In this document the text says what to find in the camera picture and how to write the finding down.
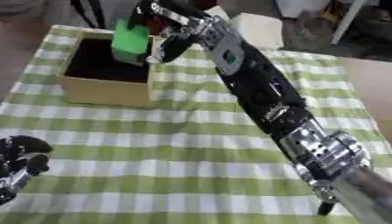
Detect tan cardboard box, black inside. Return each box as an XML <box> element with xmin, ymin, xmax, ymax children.
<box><xmin>56</xmin><ymin>30</ymin><xmax>158</xmax><ymax>109</ymax></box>

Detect white cushioned chair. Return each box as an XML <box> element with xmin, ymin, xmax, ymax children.
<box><xmin>205</xmin><ymin>5</ymin><xmax>287</xmax><ymax>51</ymax></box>

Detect white slanted pole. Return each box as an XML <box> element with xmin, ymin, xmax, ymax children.
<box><xmin>329</xmin><ymin>0</ymin><xmax>368</xmax><ymax>46</ymax></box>

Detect green rectangular block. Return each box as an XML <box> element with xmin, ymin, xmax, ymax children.
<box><xmin>110</xmin><ymin>19</ymin><xmax>153</xmax><ymax>67</ymax></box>

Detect black tripod legs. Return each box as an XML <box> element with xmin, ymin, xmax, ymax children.
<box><xmin>68</xmin><ymin>0</ymin><xmax>108</xmax><ymax>30</ymax></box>

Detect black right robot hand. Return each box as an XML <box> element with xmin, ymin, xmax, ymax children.
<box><xmin>127</xmin><ymin>0</ymin><xmax>212</xmax><ymax>65</ymax></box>

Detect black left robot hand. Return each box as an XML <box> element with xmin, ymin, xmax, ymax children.
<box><xmin>0</xmin><ymin>135</ymin><xmax>55</xmax><ymax>206</ymax></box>

